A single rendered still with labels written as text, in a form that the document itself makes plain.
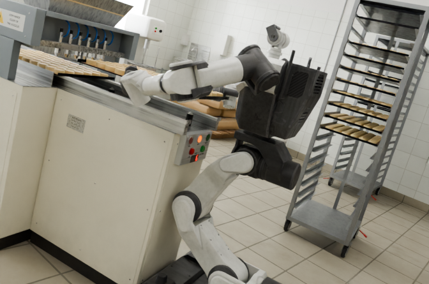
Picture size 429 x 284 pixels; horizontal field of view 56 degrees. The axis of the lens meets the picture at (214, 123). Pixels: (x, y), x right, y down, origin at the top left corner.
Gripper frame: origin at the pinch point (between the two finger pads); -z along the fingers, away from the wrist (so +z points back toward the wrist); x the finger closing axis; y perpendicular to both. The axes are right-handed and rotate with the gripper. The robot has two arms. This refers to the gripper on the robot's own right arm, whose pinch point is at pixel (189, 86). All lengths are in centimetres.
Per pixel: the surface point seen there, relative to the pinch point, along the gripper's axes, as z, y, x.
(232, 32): 170, -440, 52
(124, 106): -31.5, 20.1, -12.9
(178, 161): -7.0, 38.9, -27.9
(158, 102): -13.0, -2.4, -11.8
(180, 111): -2.9, 7.6, -12.1
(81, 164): -44, 10, -46
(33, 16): -75, 5, 14
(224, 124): 156, -329, -80
